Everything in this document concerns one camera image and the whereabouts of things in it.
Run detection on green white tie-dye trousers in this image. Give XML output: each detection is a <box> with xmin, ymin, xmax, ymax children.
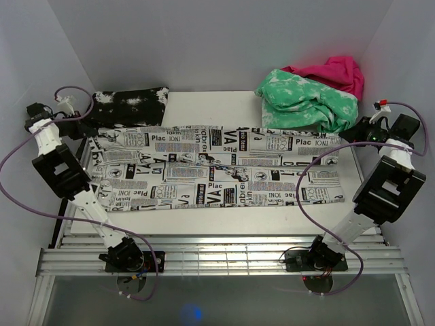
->
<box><xmin>254</xmin><ymin>69</ymin><xmax>358</xmax><ymax>133</ymax></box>

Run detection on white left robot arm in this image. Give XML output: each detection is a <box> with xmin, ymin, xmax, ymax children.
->
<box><xmin>24</xmin><ymin>103</ymin><xmax>144</xmax><ymax>272</ymax></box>

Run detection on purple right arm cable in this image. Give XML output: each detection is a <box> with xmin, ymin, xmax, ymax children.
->
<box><xmin>296</xmin><ymin>101</ymin><xmax>430</xmax><ymax>297</ymax></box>

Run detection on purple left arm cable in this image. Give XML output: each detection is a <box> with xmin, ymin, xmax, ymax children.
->
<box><xmin>0</xmin><ymin>86</ymin><xmax>160</xmax><ymax>302</ymax></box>

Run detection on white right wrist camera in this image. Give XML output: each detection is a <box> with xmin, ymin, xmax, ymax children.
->
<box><xmin>369</xmin><ymin>99</ymin><xmax>391</xmax><ymax>124</ymax></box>

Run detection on newspaper print trousers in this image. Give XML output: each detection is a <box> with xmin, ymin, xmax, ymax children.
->
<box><xmin>89</xmin><ymin>126</ymin><xmax>344</xmax><ymax>212</ymax></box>

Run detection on aluminium rail frame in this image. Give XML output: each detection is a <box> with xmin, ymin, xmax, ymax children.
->
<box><xmin>35</xmin><ymin>128</ymin><xmax>425</xmax><ymax>326</ymax></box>

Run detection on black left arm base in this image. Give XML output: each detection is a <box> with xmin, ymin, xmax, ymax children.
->
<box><xmin>99</xmin><ymin>244</ymin><xmax>166</xmax><ymax>273</ymax></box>

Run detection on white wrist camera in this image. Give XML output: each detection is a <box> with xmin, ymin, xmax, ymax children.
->
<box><xmin>369</xmin><ymin>99</ymin><xmax>391</xmax><ymax>124</ymax></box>
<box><xmin>56</xmin><ymin>96</ymin><xmax>76</xmax><ymax>116</ymax></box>

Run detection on pink trousers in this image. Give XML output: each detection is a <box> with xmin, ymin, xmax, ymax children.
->
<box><xmin>281</xmin><ymin>56</ymin><xmax>365</xmax><ymax>101</ymax></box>

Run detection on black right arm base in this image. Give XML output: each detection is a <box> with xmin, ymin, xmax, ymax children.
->
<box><xmin>278</xmin><ymin>244</ymin><xmax>348</xmax><ymax>284</ymax></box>

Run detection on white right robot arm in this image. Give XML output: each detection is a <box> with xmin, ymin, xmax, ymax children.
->
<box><xmin>307</xmin><ymin>114</ymin><xmax>426</xmax><ymax>270</ymax></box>

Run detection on folded black white trousers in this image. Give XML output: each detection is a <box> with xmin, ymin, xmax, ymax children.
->
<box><xmin>82</xmin><ymin>87</ymin><xmax>169</xmax><ymax>129</ymax></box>

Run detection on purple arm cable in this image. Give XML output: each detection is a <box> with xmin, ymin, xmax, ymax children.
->
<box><xmin>296</xmin><ymin>101</ymin><xmax>430</xmax><ymax>297</ymax></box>
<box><xmin>0</xmin><ymin>86</ymin><xmax>160</xmax><ymax>302</ymax></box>

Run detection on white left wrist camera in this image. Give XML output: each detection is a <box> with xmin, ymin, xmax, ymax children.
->
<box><xmin>56</xmin><ymin>96</ymin><xmax>76</xmax><ymax>116</ymax></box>

